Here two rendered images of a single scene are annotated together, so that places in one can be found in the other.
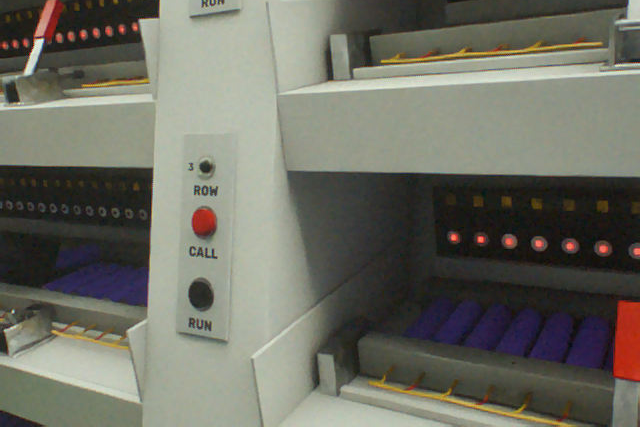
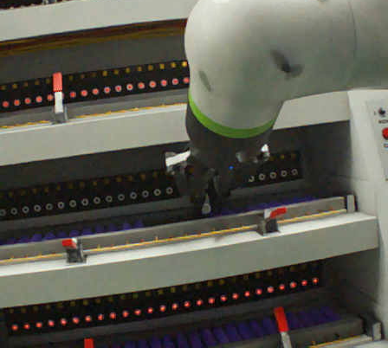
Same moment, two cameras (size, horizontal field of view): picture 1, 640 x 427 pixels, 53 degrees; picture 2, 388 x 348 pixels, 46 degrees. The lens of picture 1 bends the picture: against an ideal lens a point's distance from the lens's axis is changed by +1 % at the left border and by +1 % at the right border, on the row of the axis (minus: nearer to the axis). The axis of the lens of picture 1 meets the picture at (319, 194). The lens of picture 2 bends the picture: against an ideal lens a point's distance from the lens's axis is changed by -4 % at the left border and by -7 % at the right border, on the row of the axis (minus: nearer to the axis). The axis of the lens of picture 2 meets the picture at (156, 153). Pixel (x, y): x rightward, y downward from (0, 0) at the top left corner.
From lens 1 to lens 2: 0.76 m
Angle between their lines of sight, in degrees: 38
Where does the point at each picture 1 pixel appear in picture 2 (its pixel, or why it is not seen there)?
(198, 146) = (375, 105)
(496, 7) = not seen: hidden behind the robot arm
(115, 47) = (171, 91)
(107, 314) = (303, 205)
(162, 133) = (354, 102)
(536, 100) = not seen: outside the picture
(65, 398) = (327, 236)
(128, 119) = (331, 99)
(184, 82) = not seen: hidden behind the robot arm
